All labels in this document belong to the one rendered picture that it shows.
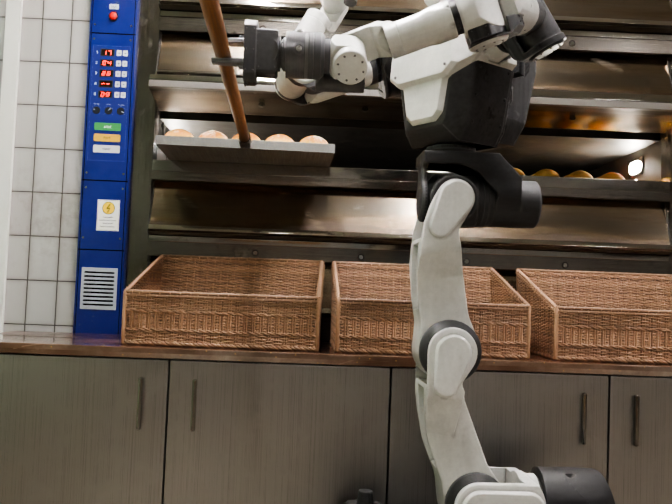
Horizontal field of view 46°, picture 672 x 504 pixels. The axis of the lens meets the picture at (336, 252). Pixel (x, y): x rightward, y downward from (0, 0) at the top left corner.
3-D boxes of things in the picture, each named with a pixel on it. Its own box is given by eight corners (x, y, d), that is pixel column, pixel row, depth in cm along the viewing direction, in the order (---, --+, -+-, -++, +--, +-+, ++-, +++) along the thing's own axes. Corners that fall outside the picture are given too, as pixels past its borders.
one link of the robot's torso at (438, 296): (466, 377, 194) (471, 189, 197) (484, 385, 177) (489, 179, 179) (405, 375, 193) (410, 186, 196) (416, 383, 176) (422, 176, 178)
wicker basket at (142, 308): (155, 335, 267) (159, 253, 268) (322, 341, 267) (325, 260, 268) (116, 345, 218) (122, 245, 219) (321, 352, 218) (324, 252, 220)
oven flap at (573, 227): (149, 234, 269) (156, 182, 277) (668, 255, 274) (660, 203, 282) (147, 229, 265) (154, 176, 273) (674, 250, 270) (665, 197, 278)
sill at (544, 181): (155, 173, 277) (155, 161, 277) (662, 194, 282) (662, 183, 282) (151, 170, 271) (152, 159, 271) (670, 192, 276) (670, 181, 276)
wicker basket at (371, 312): (327, 341, 267) (330, 260, 269) (492, 347, 270) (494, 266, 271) (332, 353, 219) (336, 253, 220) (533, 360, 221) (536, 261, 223)
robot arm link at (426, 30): (408, 64, 146) (510, 26, 142) (390, 10, 145) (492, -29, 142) (411, 71, 156) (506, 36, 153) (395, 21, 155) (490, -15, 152)
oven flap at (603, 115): (148, 86, 257) (159, 111, 277) (690, 110, 262) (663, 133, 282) (148, 79, 258) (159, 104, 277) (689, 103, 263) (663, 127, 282)
